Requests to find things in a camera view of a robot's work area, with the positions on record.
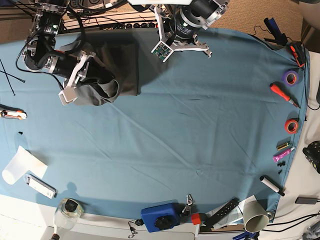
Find grey green mug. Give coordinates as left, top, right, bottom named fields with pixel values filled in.
left=243, top=200, right=270, bottom=233

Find black cable ties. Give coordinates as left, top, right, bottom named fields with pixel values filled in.
left=0, top=59, right=26, bottom=96

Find purple glue tube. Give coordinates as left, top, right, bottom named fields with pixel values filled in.
left=272, top=147, right=295, bottom=163

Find clear glass bottle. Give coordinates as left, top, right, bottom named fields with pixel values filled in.
left=50, top=198, right=83, bottom=240

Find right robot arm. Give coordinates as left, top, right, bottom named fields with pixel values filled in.
left=19, top=0, right=115, bottom=86

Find white paper sheet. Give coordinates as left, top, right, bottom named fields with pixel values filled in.
left=15, top=146, right=48, bottom=179

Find translucent plastic cup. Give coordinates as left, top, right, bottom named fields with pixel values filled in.
left=1, top=155, right=25, bottom=185

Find orange black tool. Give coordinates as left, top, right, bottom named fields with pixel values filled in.
left=290, top=41, right=306, bottom=68

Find white marker black cap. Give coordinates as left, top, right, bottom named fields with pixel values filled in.
left=259, top=175, right=285, bottom=197

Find gold battery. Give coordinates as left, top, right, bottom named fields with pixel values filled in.
left=276, top=141, right=290, bottom=151

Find blue black clamp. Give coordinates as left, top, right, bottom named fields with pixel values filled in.
left=264, top=17, right=288, bottom=46

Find grey T-shirt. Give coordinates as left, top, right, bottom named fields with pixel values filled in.
left=71, top=31, right=139, bottom=106

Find purple tape roll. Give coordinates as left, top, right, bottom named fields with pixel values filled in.
left=282, top=70, right=299, bottom=87

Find black power strip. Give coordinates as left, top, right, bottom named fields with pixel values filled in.
left=109, top=21, right=158, bottom=30

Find blue box with black knob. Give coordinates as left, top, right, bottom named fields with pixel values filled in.
left=140, top=203, right=180, bottom=233

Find blue tablecloth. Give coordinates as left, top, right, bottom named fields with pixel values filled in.
left=0, top=29, right=310, bottom=219

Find orange black utility knife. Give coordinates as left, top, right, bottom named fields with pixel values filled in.
left=0, top=104, right=28, bottom=120

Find silver carabiner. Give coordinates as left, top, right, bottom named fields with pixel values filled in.
left=186, top=193, right=194, bottom=206

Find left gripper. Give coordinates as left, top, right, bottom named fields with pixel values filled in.
left=166, top=14, right=200, bottom=45

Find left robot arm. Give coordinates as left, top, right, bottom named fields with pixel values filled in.
left=165, top=0, right=229, bottom=46

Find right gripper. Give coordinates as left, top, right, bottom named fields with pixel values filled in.
left=48, top=55, right=115, bottom=86

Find red cube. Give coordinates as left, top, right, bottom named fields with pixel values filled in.
left=191, top=213, right=202, bottom=225

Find black remote control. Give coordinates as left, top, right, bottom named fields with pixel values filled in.
left=203, top=198, right=239, bottom=227

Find orange tape roll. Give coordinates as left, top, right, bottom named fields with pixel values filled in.
left=284, top=118, right=299, bottom=134

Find white labelled box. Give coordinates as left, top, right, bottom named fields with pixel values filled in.
left=24, top=174, right=57, bottom=199

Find orange handle screwdriver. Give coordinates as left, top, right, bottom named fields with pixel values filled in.
left=269, top=83, right=300, bottom=109

